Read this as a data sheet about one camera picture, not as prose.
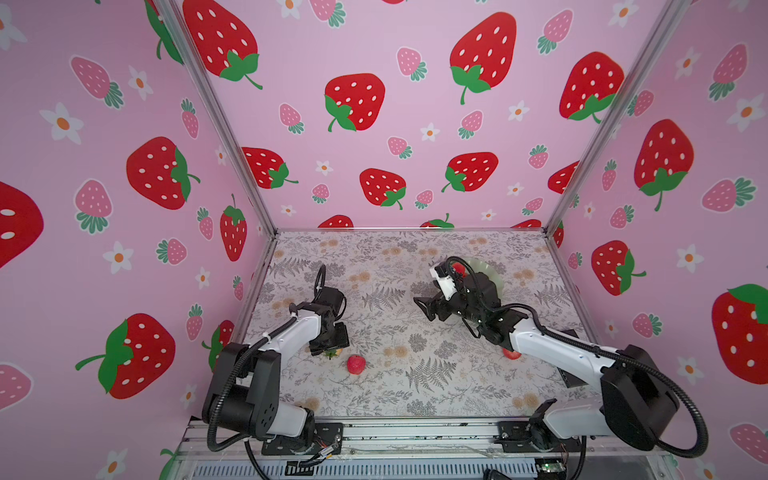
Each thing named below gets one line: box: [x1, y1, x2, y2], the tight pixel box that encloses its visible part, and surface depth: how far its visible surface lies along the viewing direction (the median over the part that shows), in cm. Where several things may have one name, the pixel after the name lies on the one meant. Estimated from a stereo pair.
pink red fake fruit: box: [347, 354, 367, 375], surface depth 85 cm
